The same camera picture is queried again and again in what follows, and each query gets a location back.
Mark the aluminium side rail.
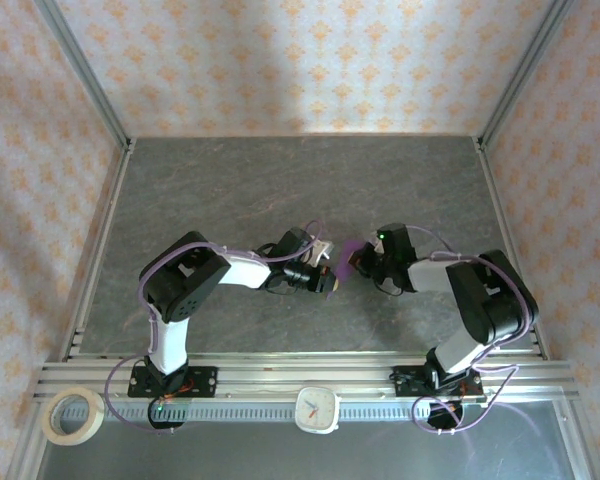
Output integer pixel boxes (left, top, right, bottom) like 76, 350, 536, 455
59, 144, 136, 361
474, 137, 551, 361

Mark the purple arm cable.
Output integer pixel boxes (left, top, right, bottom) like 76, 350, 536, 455
102, 219, 326, 436
404, 224, 540, 435

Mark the purple cloth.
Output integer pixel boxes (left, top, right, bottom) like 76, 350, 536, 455
323, 238, 374, 302

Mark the aluminium corner post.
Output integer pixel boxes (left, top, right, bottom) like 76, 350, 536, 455
32, 0, 134, 151
477, 0, 574, 151

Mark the grey slotted cable duct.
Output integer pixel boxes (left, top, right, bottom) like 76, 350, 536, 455
59, 402, 486, 421

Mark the white square clock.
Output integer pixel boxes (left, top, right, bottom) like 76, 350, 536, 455
294, 386, 342, 436

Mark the aluminium mounting rail beam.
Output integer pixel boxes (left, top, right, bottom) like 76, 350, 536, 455
32, 352, 579, 401

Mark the black base electronics box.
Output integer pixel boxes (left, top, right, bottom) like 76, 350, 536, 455
147, 397, 189, 432
424, 397, 465, 431

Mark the beige masking tape roll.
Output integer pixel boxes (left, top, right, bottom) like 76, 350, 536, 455
42, 387, 105, 446

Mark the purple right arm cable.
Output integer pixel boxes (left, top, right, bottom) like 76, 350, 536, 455
404, 224, 540, 435

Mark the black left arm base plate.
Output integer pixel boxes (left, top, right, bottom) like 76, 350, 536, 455
127, 366, 220, 400

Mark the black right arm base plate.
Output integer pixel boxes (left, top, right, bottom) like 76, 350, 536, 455
392, 366, 486, 401

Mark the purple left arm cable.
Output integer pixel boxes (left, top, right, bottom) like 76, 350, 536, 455
102, 219, 326, 436

